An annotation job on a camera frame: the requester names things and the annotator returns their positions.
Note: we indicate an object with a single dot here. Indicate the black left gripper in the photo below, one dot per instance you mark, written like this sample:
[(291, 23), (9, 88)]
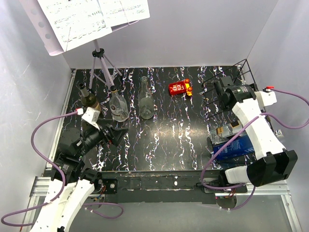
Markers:
[(117, 134)]

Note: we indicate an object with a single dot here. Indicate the clear corked glass bottle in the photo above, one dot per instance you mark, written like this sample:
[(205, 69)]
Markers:
[(118, 106)]

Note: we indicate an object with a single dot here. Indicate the clear square liquor bottle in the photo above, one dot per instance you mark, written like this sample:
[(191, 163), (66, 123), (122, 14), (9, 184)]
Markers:
[(222, 134)]

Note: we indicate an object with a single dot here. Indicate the clear tall glass bottle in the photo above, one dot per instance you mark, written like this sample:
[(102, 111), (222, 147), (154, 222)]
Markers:
[(145, 100)]

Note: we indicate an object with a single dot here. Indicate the dark green wine bottle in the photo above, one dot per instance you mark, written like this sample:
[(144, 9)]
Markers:
[(88, 99)]

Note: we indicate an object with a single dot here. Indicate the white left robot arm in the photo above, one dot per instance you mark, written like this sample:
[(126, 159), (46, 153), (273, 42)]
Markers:
[(71, 184)]

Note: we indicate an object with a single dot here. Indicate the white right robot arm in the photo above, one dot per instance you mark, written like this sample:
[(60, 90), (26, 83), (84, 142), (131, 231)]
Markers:
[(273, 161)]

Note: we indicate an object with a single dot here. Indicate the blue rectangular bottle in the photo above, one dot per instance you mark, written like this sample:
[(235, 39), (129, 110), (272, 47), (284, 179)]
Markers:
[(239, 152)]

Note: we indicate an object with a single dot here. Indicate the red yellow toy block car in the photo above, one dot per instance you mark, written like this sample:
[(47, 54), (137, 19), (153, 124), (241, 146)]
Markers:
[(181, 87)]

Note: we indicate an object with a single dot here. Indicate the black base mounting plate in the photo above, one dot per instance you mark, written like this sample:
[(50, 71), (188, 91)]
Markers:
[(157, 187)]

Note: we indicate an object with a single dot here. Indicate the white sheet music left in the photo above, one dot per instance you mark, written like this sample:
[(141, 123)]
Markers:
[(75, 22)]

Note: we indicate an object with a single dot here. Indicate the white sheet music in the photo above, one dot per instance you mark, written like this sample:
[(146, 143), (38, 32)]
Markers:
[(75, 22), (117, 12)]

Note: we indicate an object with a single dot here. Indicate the white sheet music right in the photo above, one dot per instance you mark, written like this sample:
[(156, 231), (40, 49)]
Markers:
[(117, 12)]

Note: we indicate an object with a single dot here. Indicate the lilac music stand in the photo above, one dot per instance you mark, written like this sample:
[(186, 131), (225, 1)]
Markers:
[(53, 47)]

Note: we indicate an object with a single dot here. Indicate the black wire wine rack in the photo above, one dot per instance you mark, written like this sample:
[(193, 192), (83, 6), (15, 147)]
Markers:
[(241, 74)]

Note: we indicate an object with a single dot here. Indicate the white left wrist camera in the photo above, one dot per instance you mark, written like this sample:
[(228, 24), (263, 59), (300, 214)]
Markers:
[(89, 115)]

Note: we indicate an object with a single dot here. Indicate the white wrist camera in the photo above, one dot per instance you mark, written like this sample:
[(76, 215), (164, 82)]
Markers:
[(89, 115), (266, 97)]

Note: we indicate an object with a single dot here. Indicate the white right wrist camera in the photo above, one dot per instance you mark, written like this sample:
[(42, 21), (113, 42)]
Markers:
[(266, 97)]

